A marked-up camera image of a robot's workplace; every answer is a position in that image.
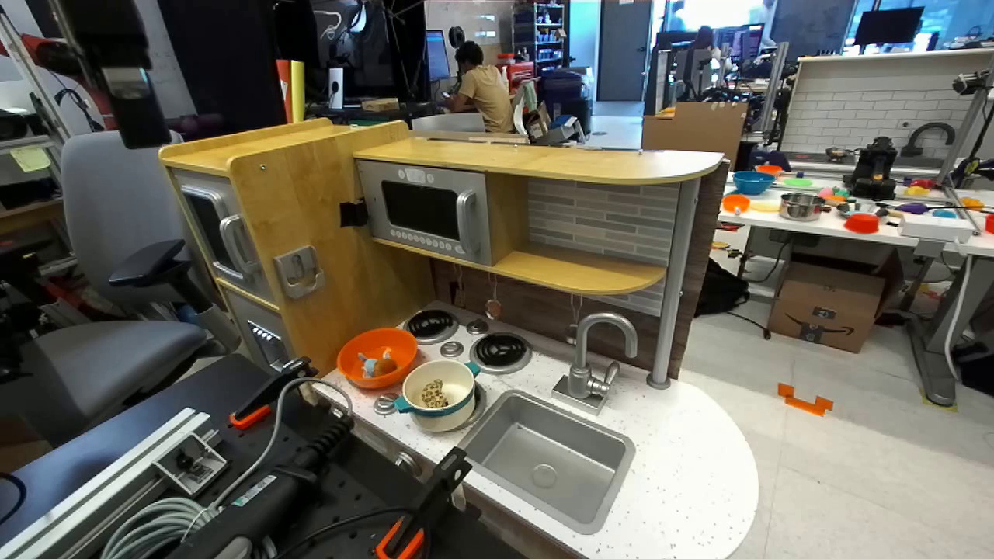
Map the cardboard box on floor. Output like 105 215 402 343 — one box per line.
767 261 884 353

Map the grey office chair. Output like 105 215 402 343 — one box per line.
3 131 208 426

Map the black orange clamp near sink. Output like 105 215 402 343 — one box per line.
371 446 472 559

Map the white table with toys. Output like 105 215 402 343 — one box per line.
717 164 994 410

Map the wooden toy kitchen unit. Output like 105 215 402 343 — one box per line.
157 122 756 559

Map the left black stove burner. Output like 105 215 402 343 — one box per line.
402 309 459 344

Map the black stove burner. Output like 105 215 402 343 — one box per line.
402 309 459 344
472 334 530 375

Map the orange bowl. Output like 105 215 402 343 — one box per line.
334 325 420 390

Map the black cable bundle tube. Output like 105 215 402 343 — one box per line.
167 418 349 559

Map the silver toy faucet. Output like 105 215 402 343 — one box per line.
553 312 637 406

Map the white pot with teal handles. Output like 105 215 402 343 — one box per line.
393 359 477 434

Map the right black stove burner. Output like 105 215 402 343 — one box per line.
472 334 530 375

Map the small brown toy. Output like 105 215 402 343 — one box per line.
421 380 446 406

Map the black clamp with orange handle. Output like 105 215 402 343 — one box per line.
226 358 313 431

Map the toy oven door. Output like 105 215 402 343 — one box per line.
173 171 259 289

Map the seated person in tan shirt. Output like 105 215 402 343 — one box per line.
449 42 511 133

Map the grey toy sink basin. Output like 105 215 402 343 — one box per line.
463 390 637 535

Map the toy microwave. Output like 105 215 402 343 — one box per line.
358 161 492 264

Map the orange bracket on floor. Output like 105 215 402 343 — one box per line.
775 382 831 415

